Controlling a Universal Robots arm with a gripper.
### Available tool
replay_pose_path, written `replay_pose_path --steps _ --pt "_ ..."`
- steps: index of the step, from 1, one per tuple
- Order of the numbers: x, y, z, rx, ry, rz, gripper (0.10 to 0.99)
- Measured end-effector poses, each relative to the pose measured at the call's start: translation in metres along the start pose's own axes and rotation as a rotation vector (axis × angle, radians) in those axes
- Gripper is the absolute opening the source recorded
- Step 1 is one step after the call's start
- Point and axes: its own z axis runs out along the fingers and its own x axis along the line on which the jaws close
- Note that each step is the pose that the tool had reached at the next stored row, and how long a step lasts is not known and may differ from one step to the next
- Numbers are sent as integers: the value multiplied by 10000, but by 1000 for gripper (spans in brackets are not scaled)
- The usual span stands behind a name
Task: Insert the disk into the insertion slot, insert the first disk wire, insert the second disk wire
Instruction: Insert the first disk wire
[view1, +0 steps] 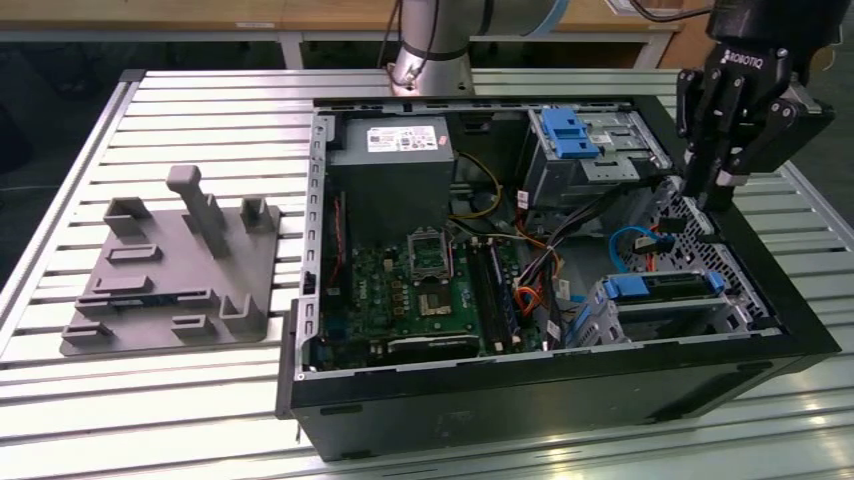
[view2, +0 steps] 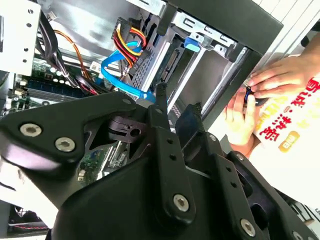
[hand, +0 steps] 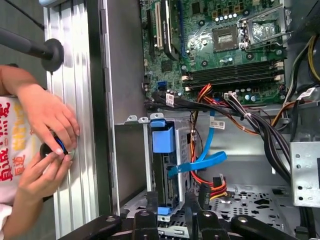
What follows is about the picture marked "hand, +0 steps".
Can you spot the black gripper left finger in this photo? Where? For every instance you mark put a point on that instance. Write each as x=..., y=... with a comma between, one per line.
x=145, y=225

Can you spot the black RAM slot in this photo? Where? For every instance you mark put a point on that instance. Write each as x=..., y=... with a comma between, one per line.
x=237, y=71
x=237, y=76
x=237, y=81
x=237, y=66

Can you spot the white expansion slot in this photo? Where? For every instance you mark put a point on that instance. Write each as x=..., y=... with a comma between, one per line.
x=158, y=25

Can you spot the white printed shirt torso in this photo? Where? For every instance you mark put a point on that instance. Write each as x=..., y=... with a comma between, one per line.
x=10, y=140

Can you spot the CPU socket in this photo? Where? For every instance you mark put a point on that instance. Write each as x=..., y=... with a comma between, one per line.
x=225, y=38

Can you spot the grey metal drive cage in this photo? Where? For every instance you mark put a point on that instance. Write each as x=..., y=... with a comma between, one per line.
x=303, y=175

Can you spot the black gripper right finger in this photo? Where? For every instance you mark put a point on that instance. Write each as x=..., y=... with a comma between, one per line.
x=210, y=225

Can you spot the black PC case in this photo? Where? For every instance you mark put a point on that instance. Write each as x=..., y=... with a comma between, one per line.
x=125, y=75

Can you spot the black graphics card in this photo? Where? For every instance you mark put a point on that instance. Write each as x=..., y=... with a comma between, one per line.
x=170, y=27

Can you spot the metal socket cover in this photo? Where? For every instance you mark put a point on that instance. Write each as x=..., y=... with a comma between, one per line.
x=280, y=25

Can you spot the black expansion slot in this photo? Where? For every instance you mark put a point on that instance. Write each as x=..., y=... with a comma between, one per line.
x=150, y=32

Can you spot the person's right hand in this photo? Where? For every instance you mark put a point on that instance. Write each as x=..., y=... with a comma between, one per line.
x=42, y=177

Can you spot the round black blue-ringed tool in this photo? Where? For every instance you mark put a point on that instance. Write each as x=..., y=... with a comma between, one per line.
x=45, y=150

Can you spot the person's left hand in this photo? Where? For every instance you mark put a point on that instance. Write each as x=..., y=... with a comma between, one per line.
x=50, y=115

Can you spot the blue expansion slot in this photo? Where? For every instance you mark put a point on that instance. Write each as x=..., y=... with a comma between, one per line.
x=180, y=25

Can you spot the black stand with round foot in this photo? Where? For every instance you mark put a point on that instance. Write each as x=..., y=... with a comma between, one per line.
x=52, y=53

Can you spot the green motherboard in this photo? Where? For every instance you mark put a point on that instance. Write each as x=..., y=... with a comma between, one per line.
x=200, y=65

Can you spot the metal disk bay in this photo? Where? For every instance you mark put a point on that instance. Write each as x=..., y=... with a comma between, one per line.
x=178, y=140

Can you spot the hard disk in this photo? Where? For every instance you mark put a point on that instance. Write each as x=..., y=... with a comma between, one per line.
x=162, y=140

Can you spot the thin metal locking lever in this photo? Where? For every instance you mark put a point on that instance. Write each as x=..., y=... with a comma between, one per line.
x=262, y=49

